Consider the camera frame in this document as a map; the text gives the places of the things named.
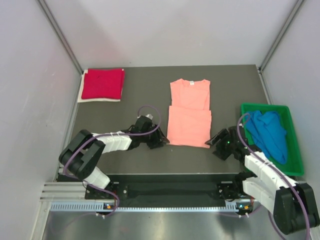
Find purple cable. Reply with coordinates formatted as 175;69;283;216
236;112;312;240
62;105;162;218

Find folded white t shirt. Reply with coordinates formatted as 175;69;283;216
77;69;121;103

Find right aluminium frame post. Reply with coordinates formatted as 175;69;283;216
257;0;306;74

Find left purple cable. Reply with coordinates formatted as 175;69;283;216
62;105;162;218

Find green plastic bin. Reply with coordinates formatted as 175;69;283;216
240;103;305;177

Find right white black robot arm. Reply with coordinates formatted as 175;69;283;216
205;125;320;235

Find salmon pink t shirt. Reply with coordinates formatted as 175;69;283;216
167;78;212;149

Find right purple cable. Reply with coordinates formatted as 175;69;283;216
236;112;312;240

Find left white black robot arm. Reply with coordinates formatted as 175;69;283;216
58;123;170;199

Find slotted grey cable duct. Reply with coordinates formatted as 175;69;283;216
50;201;253;213

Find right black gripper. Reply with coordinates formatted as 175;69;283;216
205;128;236;160

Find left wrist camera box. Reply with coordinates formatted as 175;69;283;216
135;115;153;133

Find blue t shirt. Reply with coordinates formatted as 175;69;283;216
245;110;288;165

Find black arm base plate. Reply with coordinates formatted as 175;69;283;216
96;172;254;201

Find left aluminium frame post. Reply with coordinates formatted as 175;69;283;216
36;0;83;74

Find folded red t shirt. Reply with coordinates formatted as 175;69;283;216
81;68;125;100

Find aluminium frame post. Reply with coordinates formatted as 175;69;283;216
257;0;306;74
36;0;83;74

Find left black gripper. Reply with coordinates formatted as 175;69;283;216
140;123;169;149

